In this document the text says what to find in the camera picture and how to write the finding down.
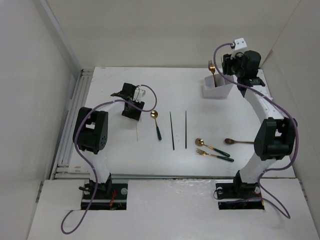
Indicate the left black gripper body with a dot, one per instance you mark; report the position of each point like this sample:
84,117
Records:
132,113

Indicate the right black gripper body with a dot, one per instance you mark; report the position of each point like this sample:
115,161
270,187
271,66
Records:
233,66

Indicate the gold fork green handle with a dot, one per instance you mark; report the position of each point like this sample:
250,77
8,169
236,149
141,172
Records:
212,69
203,153

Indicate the gold spoon green handle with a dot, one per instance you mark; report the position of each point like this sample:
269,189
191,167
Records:
154,114
200,142

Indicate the thin silver chopstick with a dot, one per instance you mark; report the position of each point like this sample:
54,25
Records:
138,125

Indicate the black chopstick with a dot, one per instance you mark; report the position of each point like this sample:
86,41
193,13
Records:
172,132
185,131

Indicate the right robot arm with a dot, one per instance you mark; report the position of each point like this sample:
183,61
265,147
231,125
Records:
276,136

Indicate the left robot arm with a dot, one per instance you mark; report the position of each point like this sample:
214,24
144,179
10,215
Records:
92,129

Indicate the white three-slot utensil container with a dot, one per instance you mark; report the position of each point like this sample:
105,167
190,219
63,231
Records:
217,87

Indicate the brown wooden spoon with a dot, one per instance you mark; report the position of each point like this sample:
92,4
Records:
230,141

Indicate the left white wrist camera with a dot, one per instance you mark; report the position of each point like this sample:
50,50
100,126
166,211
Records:
138,95

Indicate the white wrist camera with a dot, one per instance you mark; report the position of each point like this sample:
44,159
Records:
239,47
138,95

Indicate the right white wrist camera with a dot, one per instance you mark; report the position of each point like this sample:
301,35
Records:
239,47

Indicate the aluminium rail frame left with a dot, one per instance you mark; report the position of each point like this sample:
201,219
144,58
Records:
65,146

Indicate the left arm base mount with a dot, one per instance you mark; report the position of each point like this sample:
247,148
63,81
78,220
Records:
114,198

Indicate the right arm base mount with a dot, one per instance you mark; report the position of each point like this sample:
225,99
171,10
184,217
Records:
241,197

